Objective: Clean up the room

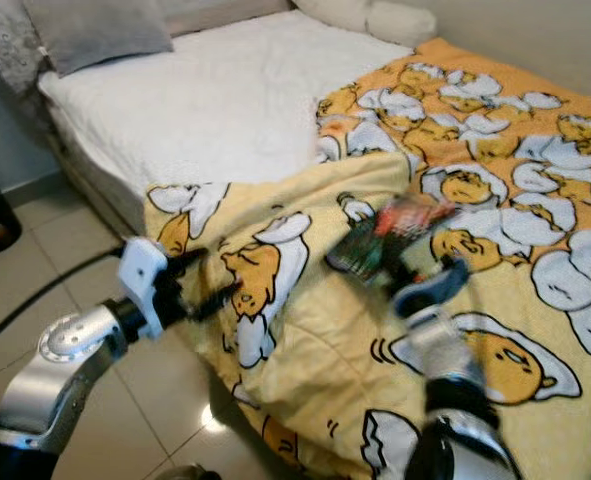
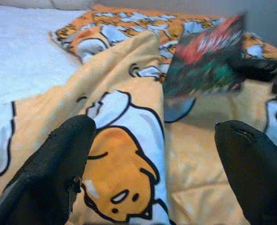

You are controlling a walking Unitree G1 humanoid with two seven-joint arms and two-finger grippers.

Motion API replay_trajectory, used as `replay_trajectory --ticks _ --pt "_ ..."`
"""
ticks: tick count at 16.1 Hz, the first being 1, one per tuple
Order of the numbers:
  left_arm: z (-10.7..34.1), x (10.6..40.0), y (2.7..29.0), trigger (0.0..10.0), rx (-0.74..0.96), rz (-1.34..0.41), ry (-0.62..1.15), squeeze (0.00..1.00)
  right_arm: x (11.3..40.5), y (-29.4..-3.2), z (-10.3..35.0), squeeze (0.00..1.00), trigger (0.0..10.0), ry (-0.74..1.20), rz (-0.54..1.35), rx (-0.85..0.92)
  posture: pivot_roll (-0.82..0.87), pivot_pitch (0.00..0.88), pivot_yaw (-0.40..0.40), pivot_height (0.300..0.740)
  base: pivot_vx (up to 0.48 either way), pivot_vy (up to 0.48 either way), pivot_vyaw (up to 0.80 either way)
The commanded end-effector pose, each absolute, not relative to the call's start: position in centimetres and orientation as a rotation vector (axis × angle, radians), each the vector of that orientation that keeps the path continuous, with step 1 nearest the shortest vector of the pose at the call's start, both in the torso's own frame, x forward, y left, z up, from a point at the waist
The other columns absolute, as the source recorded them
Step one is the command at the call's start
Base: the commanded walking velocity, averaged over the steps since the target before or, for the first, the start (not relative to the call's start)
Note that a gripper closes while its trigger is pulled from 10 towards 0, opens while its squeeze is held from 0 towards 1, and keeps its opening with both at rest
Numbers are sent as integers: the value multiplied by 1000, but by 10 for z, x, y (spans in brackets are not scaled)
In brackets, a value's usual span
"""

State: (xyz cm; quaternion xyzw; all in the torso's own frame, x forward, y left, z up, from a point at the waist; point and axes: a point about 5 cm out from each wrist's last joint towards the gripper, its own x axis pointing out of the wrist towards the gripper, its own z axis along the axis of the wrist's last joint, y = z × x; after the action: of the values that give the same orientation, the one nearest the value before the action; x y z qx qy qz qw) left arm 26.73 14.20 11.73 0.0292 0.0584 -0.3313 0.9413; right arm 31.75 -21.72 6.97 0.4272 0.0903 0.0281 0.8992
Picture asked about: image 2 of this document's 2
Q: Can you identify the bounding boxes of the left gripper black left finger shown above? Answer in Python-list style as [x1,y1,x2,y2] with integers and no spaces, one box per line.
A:
[0,114,97,225]

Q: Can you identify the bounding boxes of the dark red cover book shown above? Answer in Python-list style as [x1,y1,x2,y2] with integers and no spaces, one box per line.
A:
[164,15,244,99]

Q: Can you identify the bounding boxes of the yellow cartoon egg blanket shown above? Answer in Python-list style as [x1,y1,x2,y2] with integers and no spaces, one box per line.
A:
[0,4,277,225]

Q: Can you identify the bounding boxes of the small cream bolster pillow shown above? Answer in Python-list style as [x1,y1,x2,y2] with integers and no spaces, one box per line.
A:
[51,0,94,10]

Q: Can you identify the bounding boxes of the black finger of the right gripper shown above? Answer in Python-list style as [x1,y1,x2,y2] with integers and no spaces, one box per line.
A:
[228,46,277,80]

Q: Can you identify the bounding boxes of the white quilted mattress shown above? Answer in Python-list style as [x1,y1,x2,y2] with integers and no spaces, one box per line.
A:
[0,4,87,111]

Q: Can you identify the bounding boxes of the large cream bolster pillow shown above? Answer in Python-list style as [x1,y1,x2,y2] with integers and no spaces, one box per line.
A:
[0,0,54,9]

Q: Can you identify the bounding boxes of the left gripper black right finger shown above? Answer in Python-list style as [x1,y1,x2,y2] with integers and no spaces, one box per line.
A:
[215,120,277,225]

